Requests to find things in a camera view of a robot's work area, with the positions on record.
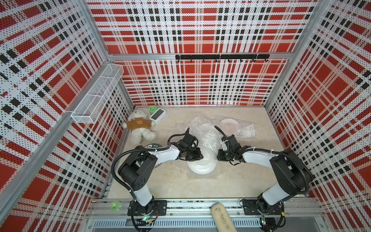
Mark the green rimmed plate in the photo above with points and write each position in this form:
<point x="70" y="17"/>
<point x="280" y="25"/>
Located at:
<point x="203" y="166"/>
<point x="152" y="147"/>

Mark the beige teddy bear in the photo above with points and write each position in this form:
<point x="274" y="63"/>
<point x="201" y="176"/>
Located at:
<point x="140" y="126"/>

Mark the white embossed plate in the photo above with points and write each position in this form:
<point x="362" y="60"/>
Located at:
<point x="208" y="135"/>

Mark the clear wall shelf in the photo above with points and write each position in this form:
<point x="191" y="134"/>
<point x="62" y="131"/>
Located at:
<point x="104" y="82"/>

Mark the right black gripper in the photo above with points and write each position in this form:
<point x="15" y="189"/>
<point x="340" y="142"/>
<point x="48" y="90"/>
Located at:
<point x="220" y="156"/>

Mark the wooden brush handle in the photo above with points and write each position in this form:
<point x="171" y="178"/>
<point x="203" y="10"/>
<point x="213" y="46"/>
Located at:
<point x="222" y="219"/>

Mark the white green small device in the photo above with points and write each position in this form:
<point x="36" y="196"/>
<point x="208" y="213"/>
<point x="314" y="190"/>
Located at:
<point x="158" y="115"/>

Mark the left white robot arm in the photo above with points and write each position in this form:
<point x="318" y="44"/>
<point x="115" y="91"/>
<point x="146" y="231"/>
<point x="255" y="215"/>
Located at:
<point x="133" y="168"/>

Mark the black hook rail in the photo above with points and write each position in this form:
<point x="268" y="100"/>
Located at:
<point x="228" y="57"/>

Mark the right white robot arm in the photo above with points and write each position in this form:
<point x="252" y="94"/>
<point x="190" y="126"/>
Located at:
<point x="292" y="175"/>

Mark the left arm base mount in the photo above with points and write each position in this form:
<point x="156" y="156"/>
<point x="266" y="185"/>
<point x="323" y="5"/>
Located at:
<point x="144" y="217"/>

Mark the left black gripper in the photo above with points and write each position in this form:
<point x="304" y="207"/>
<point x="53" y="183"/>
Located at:
<point x="196" y="155"/>

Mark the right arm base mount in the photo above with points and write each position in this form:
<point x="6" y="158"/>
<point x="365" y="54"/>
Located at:
<point x="271" y="217"/>

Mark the pink plate in wrap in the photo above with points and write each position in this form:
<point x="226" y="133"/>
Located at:
<point x="230" y="126"/>

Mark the green rimmed plate front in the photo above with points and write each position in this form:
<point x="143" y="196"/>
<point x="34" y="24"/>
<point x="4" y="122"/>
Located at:
<point x="152" y="147"/>

